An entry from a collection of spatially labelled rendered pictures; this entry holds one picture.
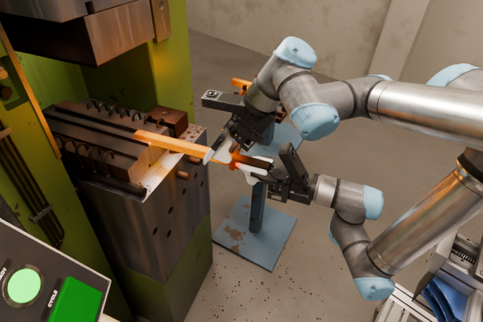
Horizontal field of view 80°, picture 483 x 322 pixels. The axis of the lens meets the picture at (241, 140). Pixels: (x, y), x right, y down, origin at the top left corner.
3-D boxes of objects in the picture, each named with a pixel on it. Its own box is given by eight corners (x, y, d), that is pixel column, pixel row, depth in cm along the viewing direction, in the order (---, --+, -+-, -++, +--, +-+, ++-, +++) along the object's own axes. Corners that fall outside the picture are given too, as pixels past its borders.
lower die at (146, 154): (170, 146, 95) (167, 124, 90) (131, 187, 80) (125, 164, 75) (72, 118, 106) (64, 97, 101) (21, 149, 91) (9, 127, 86)
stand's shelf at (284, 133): (307, 133, 145) (308, 129, 143) (277, 182, 116) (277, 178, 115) (254, 116, 155) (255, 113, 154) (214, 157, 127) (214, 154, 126)
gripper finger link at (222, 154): (218, 178, 68) (241, 148, 67) (198, 164, 68) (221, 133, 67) (219, 175, 71) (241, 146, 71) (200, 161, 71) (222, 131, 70)
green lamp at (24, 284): (52, 282, 44) (40, 267, 41) (23, 313, 40) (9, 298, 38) (36, 274, 44) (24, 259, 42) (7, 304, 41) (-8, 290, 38)
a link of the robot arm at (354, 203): (374, 231, 68) (386, 207, 63) (327, 216, 71) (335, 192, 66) (374, 206, 74) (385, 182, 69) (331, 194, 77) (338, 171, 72)
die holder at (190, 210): (210, 207, 131) (206, 127, 104) (164, 284, 103) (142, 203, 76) (111, 173, 146) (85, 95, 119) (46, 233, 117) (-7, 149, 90)
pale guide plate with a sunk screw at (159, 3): (172, 35, 101) (166, -20, 90) (157, 43, 94) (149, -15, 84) (167, 34, 101) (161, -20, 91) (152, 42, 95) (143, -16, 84)
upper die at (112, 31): (154, 37, 73) (149, -4, 67) (97, 66, 58) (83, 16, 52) (32, 16, 84) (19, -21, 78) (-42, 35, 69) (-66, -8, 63)
